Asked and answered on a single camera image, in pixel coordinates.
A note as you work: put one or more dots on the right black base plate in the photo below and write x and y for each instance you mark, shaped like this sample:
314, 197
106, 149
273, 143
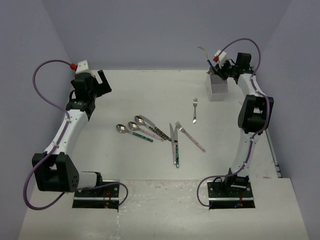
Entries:
233, 192

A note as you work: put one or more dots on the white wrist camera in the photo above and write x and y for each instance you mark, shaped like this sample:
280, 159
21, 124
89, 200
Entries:
221, 56
82, 67

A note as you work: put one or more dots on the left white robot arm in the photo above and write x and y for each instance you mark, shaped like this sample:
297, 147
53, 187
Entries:
58, 173

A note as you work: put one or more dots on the all-silver fork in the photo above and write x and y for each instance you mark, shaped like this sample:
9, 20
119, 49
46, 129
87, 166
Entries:
194, 103

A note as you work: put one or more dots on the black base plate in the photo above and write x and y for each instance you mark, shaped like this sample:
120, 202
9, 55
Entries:
101, 198
233, 192

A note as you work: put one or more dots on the dark floral handled knife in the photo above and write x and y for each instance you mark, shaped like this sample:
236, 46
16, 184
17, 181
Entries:
167, 138

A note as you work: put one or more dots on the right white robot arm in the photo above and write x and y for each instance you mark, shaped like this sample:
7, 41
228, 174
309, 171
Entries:
253, 118

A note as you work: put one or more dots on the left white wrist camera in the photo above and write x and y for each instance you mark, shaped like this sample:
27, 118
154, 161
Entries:
82, 67

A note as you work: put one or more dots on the pink handled knife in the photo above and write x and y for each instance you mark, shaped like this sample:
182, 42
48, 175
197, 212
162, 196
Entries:
172, 137

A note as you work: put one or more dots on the white three-compartment utensil holder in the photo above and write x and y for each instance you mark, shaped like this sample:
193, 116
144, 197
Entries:
216, 88

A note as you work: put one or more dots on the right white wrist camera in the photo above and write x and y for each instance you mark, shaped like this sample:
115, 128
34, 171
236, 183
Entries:
221, 56

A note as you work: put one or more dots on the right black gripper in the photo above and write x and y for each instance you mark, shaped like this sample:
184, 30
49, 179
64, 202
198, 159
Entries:
220, 68

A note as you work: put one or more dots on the pink handled fork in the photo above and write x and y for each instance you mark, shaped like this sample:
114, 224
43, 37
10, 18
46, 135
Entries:
182, 129

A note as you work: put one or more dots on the teal handled spoon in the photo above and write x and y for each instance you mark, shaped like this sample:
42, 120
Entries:
122, 129

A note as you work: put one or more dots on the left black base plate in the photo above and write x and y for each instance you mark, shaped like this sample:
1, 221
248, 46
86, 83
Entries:
101, 198

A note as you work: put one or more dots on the teal handled knife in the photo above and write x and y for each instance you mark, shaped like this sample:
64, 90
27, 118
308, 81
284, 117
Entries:
177, 164

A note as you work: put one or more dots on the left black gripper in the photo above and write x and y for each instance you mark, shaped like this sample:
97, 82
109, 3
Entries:
103, 88

